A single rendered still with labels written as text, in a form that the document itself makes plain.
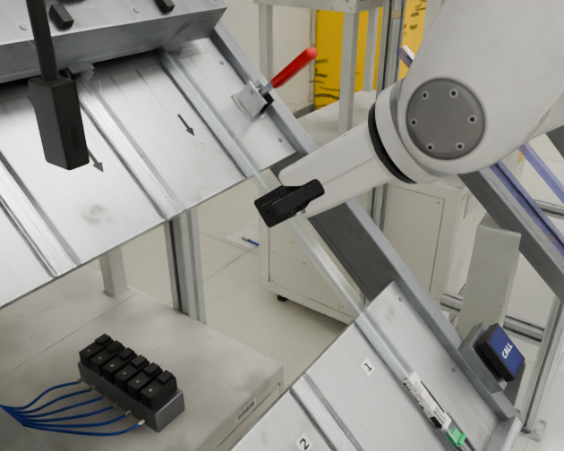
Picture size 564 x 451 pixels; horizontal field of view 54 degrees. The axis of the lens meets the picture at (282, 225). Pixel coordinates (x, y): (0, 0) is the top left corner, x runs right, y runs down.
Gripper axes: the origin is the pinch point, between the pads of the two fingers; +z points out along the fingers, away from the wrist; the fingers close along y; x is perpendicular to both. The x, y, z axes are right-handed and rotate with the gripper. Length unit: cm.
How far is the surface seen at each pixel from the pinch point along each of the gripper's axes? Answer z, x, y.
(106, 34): -0.7, -20.2, 9.3
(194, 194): 1.8, -4.8, 7.7
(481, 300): 4.6, 28.9, -32.7
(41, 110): -13.0, -10.9, 25.5
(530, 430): 39, 89, -81
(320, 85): 174, -45, -273
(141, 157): 2.7, -10.1, 10.1
